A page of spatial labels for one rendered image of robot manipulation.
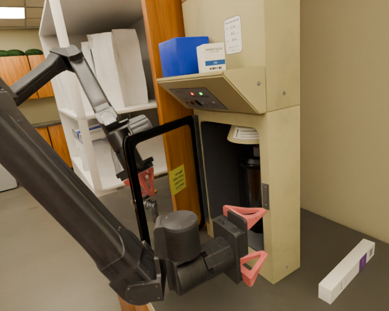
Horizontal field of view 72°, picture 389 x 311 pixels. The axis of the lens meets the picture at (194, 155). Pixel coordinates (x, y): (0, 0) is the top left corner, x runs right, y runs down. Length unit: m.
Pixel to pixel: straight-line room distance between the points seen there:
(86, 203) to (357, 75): 0.85
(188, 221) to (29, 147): 0.24
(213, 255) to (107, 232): 0.17
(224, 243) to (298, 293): 0.38
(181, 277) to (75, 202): 0.19
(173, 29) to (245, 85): 0.41
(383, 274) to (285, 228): 0.30
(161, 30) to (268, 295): 0.81
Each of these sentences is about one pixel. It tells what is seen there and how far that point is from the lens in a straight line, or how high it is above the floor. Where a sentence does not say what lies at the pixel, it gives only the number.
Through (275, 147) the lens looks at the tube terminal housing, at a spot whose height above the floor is 1.33.
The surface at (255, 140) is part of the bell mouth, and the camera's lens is 0.72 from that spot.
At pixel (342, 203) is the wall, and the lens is 1.12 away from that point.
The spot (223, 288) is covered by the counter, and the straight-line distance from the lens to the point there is 0.83.
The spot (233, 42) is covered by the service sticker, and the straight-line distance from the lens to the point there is 0.69.
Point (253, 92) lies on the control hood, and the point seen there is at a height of 1.46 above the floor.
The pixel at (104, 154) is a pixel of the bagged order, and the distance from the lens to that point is 1.88.
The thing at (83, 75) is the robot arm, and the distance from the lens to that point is 1.02.
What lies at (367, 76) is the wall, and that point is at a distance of 0.98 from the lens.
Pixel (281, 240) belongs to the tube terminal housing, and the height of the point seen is 1.06.
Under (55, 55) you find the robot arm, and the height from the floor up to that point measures 1.63.
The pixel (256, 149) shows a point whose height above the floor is 1.28.
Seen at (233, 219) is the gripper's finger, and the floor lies 1.26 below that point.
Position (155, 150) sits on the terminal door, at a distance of 0.71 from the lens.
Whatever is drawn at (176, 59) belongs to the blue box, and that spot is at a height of 1.55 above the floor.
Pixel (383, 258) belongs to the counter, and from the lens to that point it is 1.00.
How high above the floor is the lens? 1.51
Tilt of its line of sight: 17 degrees down
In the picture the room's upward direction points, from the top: 7 degrees counter-clockwise
